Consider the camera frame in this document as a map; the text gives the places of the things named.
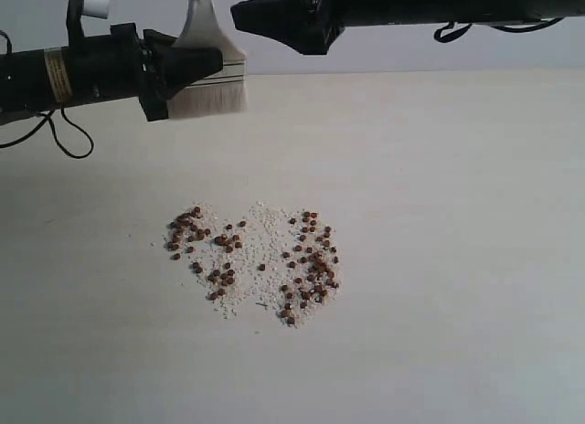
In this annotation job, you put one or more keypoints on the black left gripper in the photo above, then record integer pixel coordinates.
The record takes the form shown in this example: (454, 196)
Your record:
(120, 65)

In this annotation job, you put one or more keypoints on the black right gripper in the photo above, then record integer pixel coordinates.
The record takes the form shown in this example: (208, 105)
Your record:
(305, 26)

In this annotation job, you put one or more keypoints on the wooden paint brush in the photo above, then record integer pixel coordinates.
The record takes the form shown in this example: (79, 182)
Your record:
(221, 92)

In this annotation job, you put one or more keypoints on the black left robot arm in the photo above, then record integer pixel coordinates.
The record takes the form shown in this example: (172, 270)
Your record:
(36, 80)

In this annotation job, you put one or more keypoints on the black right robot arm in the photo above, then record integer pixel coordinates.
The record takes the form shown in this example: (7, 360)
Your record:
(455, 17)

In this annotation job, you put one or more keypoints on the brown beans and rice pile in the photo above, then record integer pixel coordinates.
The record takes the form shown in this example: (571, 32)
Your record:
(266, 268)

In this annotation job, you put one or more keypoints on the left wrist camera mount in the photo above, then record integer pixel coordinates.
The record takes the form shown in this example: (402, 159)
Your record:
(76, 9)

